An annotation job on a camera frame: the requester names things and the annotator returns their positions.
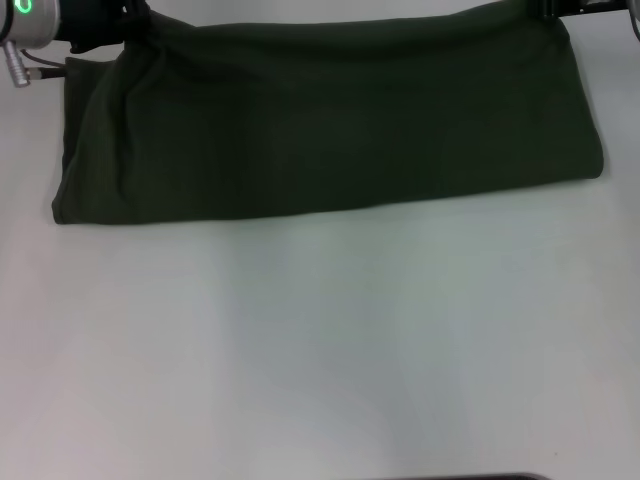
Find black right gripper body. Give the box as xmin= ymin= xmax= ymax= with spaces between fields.
xmin=529 ymin=0 xmax=630 ymax=20

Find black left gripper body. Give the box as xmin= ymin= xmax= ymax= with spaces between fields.
xmin=53 ymin=0 xmax=154 ymax=55

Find dark green FREE T-shirt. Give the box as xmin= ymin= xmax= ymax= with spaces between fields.
xmin=52 ymin=4 xmax=605 ymax=227

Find dark left arm cable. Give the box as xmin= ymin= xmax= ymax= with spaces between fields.
xmin=22 ymin=49 xmax=69 ymax=80

